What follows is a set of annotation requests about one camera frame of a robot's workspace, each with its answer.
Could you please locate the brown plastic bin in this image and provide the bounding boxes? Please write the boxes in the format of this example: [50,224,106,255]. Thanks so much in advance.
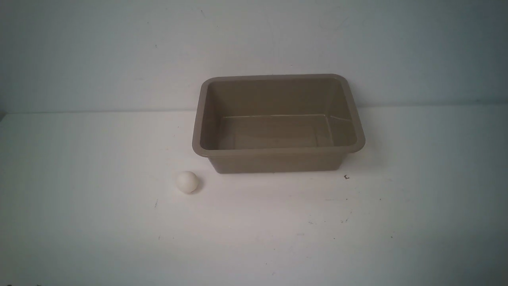
[192,74,366,174]

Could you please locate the white table-tennis ball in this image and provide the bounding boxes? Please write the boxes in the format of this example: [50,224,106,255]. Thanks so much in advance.
[175,171,200,194]

